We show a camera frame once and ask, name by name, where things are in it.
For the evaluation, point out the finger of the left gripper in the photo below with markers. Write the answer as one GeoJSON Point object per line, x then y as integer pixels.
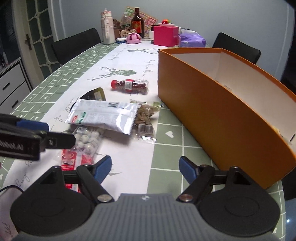
{"type": "Point", "coordinates": [33, 125]}
{"type": "Point", "coordinates": [54, 140]}

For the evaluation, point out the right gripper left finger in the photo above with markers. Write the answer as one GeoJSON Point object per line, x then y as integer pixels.
{"type": "Point", "coordinates": [91, 178]}

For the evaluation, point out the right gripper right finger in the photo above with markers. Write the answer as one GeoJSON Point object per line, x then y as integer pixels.
{"type": "Point", "coordinates": [199, 179]}

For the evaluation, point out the red wafer snack packet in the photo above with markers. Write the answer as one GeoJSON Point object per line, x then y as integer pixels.
{"type": "Point", "coordinates": [70, 160]}

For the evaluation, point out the clear white candy packet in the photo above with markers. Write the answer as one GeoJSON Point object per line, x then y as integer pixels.
{"type": "Point", "coordinates": [88, 140]}

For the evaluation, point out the black dark snack packet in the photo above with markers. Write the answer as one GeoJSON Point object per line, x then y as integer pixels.
{"type": "Point", "coordinates": [95, 94]}

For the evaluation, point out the silver white snack packet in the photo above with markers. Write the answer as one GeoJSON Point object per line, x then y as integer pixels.
{"type": "Point", "coordinates": [113, 116]}

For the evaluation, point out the brown biscuit snack packet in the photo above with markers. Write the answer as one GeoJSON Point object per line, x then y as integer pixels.
{"type": "Point", "coordinates": [143, 129]}

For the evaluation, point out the small red-capped candy bottle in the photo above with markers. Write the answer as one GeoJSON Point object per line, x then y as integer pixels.
{"type": "Point", "coordinates": [130, 86]}

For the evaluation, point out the white drawer cabinet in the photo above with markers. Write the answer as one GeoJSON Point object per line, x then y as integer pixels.
{"type": "Point", "coordinates": [14, 87]}

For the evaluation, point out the white printed table runner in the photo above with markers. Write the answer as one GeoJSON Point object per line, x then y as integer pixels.
{"type": "Point", "coordinates": [18, 175]}

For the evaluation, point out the orange cardboard box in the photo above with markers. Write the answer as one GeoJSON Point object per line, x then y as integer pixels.
{"type": "Point", "coordinates": [241, 115]}

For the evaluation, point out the black chair left side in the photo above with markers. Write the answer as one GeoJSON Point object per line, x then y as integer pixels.
{"type": "Point", "coordinates": [70, 47]}

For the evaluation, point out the black chair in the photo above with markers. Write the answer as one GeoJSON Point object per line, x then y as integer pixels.
{"type": "Point", "coordinates": [70, 47]}
{"type": "Point", "coordinates": [229, 43]}

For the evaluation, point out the glass panel door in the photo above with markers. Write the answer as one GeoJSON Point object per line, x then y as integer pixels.
{"type": "Point", "coordinates": [35, 38]}

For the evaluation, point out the white tall water bottle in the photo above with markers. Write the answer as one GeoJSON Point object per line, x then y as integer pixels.
{"type": "Point", "coordinates": [107, 27]}

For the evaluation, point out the small beige radio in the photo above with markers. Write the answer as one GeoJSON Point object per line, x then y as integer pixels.
{"type": "Point", "coordinates": [125, 33]}

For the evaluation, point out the pink round container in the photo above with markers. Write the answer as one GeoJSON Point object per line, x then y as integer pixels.
{"type": "Point", "coordinates": [133, 38]}

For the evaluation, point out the black chair right side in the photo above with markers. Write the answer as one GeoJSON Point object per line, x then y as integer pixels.
{"type": "Point", "coordinates": [229, 43]}

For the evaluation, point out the clear plastic water bottle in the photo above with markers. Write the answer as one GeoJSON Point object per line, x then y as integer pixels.
{"type": "Point", "coordinates": [126, 22]}

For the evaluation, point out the purple tissue pack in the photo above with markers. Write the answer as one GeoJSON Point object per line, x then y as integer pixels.
{"type": "Point", "coordinates": [190, 39]}

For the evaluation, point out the dark liquor bottle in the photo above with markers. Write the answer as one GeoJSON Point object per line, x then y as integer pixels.
{"type": "Point", "coordinates": [138, 23]}

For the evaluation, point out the small white cup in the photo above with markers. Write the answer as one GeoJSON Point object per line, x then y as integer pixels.
{"type": "Point", "coordinates": [151, 35]}

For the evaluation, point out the magenta gift box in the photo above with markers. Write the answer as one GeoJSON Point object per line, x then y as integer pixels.
{"type": "Point", "coordinates": [166, 36]}

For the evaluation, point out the colourful game board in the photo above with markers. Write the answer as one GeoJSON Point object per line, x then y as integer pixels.
{"type": "Point", "coordinates": [148, 20]}

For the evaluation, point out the plate with toy fruit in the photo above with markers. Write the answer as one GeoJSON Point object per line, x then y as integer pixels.
{"type": "Point", "coordinates": [166, 22]}

